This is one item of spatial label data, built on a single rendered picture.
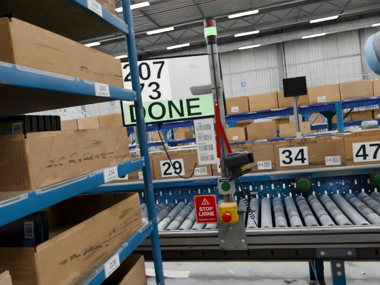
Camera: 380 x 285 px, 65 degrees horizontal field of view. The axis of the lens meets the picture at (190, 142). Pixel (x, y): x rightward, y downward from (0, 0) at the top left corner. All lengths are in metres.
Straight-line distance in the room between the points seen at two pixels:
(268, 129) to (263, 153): 4.27
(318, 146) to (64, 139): 1.52
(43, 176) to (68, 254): 0.17
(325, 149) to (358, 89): 4.80
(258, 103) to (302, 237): 5.19
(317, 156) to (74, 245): 1.51
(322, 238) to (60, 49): 1.16
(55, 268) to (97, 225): 0.14
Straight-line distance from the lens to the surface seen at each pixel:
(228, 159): 1.22
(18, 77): 0.55
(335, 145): 1.92
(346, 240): 1.40
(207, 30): 1.33
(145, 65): 1.42
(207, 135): 1.29
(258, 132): 6.15
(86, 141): 0.73
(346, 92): 6.60
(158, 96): 1.38
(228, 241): 1.37
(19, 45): 0.62
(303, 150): 1.89
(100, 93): 0.73
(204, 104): 1.39
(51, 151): 0.63
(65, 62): 0.71
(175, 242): 1.44
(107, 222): 0.78
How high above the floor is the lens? 1.22
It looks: 3 degrees down
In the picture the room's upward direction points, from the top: 7 degrees counter-clockwise
